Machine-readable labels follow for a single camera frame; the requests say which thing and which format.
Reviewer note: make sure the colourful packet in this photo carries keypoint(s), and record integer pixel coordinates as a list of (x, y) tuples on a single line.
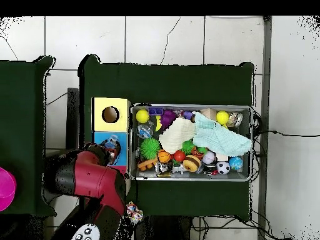
[(135, 212)]

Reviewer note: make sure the clear bottle with blue label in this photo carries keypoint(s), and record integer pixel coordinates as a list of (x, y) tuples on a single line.
[(112, 142)]

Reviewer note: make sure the purple rubber toy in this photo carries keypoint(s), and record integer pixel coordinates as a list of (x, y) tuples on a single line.
[(168, 118)]

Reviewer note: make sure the cream white cloth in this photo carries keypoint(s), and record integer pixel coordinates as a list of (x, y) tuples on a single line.
[(177, 136)]

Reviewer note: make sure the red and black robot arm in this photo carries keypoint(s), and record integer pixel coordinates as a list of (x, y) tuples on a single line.
[(92, 172)]

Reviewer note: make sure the large green spiky ball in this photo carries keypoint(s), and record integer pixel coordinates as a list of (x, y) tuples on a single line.
[(150, 148)]

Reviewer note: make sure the dark green tablecloth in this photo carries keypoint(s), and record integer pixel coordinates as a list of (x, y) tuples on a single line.
[(162, 82), (22, 112)]

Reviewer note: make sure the black and white football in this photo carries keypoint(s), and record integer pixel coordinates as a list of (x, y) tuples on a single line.
[(223, 168)]

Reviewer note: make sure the black upright panel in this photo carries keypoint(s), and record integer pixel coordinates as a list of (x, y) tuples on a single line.
[(72, 125)]

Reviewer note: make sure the crushed bottle with blue label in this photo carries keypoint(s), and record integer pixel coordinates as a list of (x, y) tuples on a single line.
[(145, 130)]

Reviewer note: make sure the blue globe ball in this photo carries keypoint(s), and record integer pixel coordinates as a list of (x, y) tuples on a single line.
[(235, 163)]

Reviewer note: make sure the toy burger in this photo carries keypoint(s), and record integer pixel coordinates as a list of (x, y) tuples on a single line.
[(191, 163)]

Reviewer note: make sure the wooden box with three holes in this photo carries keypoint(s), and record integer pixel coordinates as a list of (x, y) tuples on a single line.
[(110, 126)]

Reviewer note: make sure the magenta plastic bowl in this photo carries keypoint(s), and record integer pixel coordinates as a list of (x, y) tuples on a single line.
[(6, 187)]

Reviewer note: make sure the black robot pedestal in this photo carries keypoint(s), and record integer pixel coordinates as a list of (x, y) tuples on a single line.
[(162, 230)]

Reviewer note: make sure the grey metal bar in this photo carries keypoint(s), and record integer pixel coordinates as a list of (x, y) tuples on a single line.
[(265, 75)]

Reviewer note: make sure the mint green cloth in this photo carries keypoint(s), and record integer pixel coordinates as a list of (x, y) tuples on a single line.
[(220, 137)]

